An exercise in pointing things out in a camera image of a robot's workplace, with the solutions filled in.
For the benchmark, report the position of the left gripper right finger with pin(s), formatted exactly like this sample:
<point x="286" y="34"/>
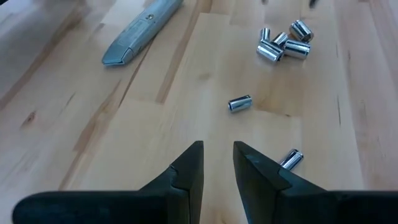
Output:
<point x="311" y="208"/>

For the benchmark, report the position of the grey metal utility knife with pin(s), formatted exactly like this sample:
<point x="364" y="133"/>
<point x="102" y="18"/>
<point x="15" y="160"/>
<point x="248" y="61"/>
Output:
<point x="140" y="31"/>

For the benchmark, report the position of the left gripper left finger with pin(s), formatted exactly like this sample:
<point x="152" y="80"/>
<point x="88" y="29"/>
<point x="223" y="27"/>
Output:
<point x="109" y="207"/>

